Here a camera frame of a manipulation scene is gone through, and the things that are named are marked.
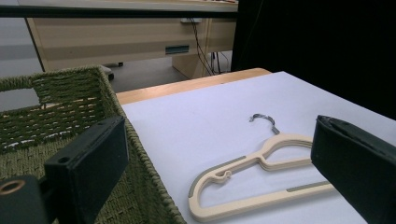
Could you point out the white chair base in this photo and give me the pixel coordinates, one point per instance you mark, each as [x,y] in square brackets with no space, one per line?
[107,72]

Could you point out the green woven basket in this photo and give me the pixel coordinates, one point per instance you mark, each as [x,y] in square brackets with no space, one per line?
[62,90]

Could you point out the beige wooden desk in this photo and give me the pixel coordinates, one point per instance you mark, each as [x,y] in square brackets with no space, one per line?
[109,37]

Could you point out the white table cover sheet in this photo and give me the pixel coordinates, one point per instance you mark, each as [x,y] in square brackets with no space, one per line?
[202,124]

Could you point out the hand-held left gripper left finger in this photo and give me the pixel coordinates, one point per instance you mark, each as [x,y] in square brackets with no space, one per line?
[90,161]

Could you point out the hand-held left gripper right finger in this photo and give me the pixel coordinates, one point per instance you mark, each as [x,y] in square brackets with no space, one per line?
[358,168]

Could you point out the white power strip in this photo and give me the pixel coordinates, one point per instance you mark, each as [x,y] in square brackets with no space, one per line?
[190,20]

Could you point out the black curtain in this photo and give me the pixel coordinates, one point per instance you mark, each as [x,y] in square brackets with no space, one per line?
[311,37]

